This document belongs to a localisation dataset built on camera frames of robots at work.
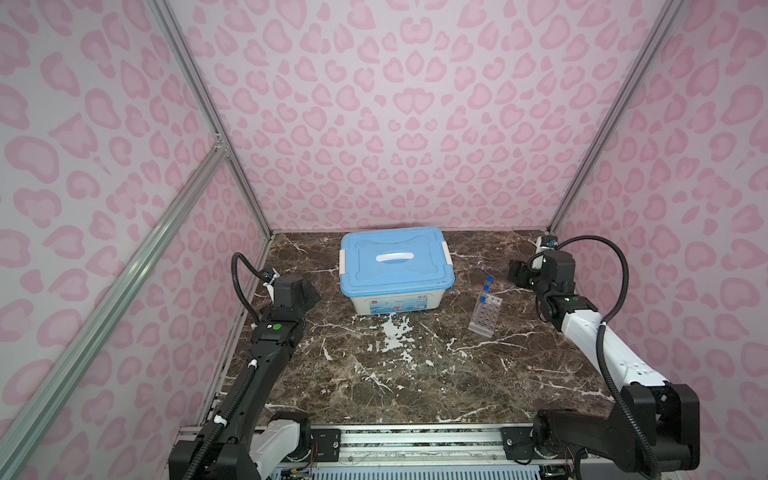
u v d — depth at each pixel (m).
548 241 0.72
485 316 0.95
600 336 0.50
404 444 0.75
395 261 0.87
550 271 0.65
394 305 0.93
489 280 1.06
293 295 0.59
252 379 0.47
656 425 0.44
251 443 0.44
